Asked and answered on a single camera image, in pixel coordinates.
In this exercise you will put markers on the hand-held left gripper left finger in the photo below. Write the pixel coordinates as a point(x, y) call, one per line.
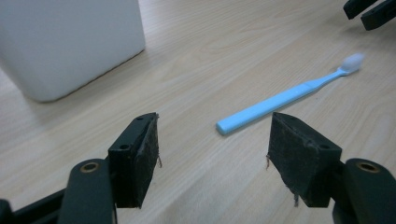
point(134, 161)

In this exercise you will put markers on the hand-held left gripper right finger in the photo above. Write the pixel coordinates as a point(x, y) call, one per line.
point(300, 161)

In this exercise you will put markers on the light blue toothbrush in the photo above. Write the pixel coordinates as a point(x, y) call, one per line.
point(274, 105)

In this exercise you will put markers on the white plastic container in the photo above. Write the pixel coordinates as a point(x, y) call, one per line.
point(68, 43)

